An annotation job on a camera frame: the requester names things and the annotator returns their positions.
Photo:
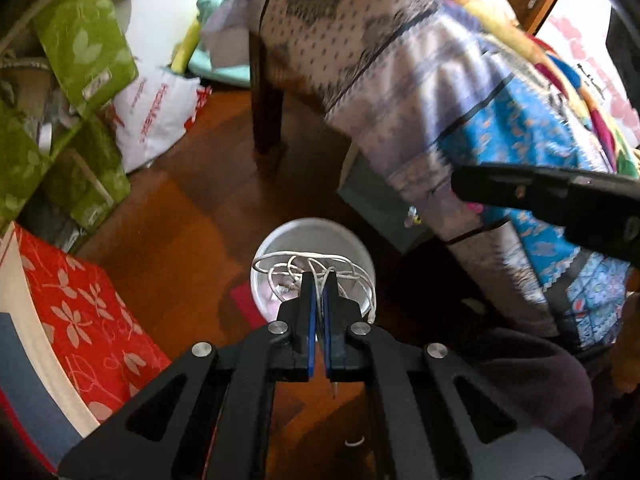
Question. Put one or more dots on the person's dark purple pants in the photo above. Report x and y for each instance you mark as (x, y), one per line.
(530, 380)

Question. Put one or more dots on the yellow foam tube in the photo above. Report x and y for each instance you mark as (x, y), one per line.
(185, 45)

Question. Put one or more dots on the colourful patchwork quilt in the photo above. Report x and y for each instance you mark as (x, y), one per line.
(575, 60)

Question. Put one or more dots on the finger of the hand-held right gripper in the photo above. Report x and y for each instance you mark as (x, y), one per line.
(625, 42)
(525, 187)

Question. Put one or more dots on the red floral print bag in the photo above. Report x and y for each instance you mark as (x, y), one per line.
(85, 325)

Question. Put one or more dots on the grey storage box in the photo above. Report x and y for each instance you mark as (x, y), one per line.
(380, 195)

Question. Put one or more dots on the white rubber band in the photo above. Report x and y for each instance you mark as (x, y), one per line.
(355, 441)

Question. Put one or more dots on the white plastic bin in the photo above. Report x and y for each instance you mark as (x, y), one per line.
(310, 235)

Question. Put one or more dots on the green leaf print bag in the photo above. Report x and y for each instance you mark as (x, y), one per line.
(15, 160)
(82, 40)
(90, 175)

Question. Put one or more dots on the white plastic shopping bag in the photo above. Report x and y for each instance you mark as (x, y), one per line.
(155, 110)

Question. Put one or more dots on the blue patterned tablecloth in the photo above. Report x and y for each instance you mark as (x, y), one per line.
(400, 85)

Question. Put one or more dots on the red paper packet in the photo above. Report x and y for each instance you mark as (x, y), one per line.
(245, 302)

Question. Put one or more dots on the teal fabric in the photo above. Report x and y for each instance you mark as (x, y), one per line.
(220, 60)

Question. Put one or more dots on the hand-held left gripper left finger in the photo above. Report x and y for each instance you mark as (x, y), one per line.
(310, 310)

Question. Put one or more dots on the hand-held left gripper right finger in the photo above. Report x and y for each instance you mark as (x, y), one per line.
(327, 310)

